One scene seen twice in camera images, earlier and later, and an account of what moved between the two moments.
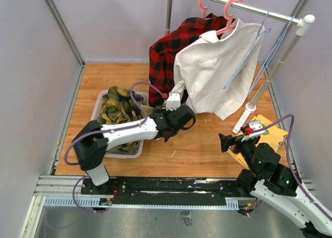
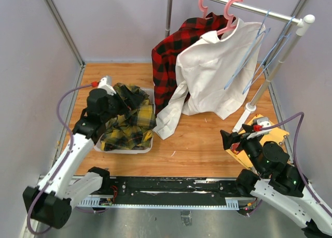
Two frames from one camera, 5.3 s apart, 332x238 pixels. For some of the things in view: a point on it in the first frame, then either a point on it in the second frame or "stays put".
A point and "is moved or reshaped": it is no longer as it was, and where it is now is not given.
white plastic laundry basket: [138, 151] to [98, 145]
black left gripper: [166, 112] to [124, 106]
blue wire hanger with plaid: [256, 43] stays put
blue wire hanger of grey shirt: [270, 58] is moved or reshaped
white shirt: [213, 73] stays put
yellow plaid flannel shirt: [120, 106] stays put
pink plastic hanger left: [200, 1] stays put
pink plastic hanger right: [229, 17] stays put
